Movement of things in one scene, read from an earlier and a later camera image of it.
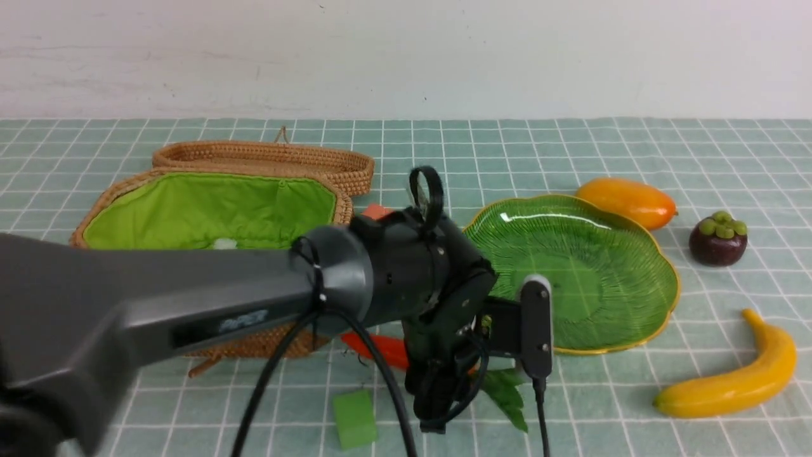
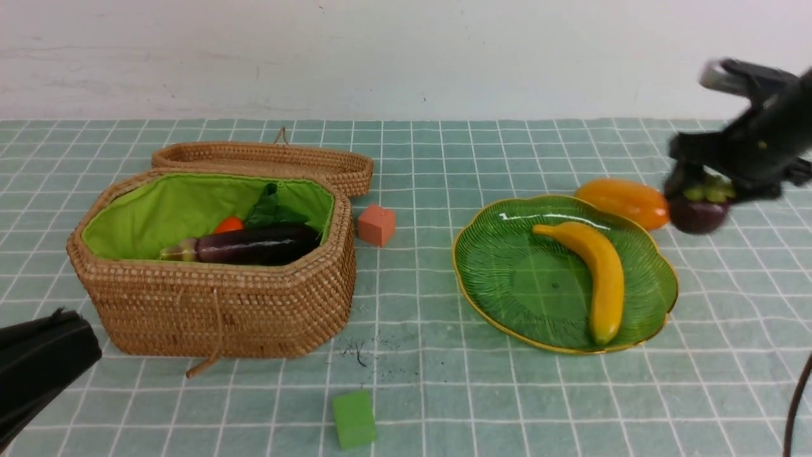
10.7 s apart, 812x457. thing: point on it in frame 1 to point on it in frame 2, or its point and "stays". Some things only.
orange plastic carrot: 502,381 to 266,212
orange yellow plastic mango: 641,202 stays
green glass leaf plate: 615,284 stays
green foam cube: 355,418 stays
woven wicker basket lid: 354,172 stays
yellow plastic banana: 739,393 to 606,273
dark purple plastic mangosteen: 718,240 to 703,208
